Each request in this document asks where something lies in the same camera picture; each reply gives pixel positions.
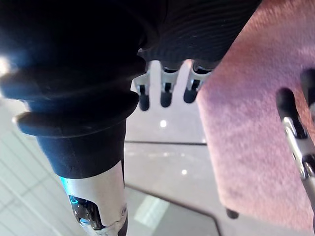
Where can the left robot hand silver fingers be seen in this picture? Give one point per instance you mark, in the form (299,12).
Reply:
(294,137)

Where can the right robot hand black cloth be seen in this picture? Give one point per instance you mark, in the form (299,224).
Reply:
(81,73)

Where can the pink fluffy towel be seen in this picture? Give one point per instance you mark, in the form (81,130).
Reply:
(248,127)

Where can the white sink basin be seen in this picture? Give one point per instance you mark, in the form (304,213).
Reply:
(162,218)

